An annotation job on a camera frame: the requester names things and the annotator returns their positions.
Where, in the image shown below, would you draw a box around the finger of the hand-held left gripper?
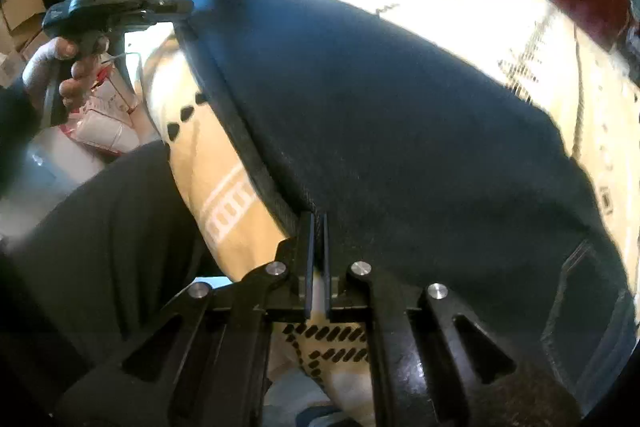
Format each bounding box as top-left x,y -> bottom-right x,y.
150,0 -> 195,16

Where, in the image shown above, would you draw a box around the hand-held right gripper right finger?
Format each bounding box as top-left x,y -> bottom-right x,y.
322,213 -> 582,427

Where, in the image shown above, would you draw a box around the navy blue pants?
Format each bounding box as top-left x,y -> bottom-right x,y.
167,0 -> 640,408

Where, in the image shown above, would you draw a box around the open cardboard box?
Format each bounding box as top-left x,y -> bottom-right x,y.
0,0 -> 52,54

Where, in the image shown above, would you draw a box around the person's left hand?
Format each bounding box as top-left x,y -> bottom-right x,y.
22,38 -> 109,112

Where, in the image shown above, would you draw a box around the person's leg in grey trousers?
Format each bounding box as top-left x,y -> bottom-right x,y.
0,141 -> 228,410

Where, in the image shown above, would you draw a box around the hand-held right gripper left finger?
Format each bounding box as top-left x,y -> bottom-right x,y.
55,212 -> 317,427

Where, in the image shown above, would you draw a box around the pink and white plastic bag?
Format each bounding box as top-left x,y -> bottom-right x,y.
62,59 -> 143,158

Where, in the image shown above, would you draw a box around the yellow patterned bed sheet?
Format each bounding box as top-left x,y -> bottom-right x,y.
135,0 -> 640,427

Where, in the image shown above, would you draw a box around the person's left forearm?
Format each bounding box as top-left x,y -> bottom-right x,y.
0,79 -> 48,192

